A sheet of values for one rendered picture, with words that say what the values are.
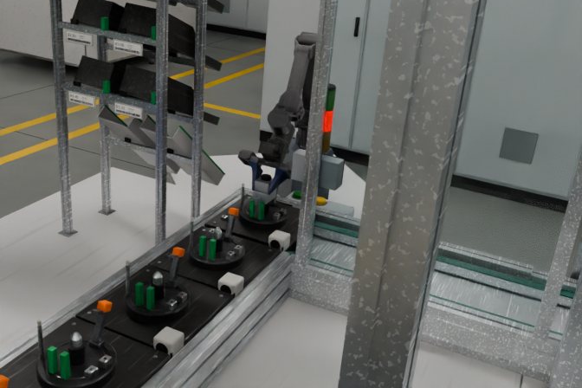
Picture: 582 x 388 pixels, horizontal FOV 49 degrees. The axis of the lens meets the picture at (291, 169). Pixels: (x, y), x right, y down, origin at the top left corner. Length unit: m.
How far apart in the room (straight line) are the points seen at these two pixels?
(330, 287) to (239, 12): 8.34
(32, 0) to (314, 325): 5.99
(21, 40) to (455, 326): 6.38
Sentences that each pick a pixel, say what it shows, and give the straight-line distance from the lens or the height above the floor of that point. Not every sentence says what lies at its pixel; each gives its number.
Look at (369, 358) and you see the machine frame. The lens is 0.47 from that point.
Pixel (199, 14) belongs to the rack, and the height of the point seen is 1.52.
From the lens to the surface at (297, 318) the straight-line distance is 1.61.
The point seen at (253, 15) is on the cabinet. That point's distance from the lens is 9.66.
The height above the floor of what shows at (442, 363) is 0.86.
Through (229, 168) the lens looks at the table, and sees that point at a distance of 2.44.
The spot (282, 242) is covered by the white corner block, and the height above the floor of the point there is 0.98.
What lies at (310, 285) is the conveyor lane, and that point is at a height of 0.91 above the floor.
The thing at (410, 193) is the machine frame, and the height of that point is 1.63.
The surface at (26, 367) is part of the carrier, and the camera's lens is 1.32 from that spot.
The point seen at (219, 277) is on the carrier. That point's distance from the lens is 1.54.
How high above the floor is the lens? 1.78
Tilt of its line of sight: 22 degrees down
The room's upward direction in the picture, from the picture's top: 5 degrees clockwise
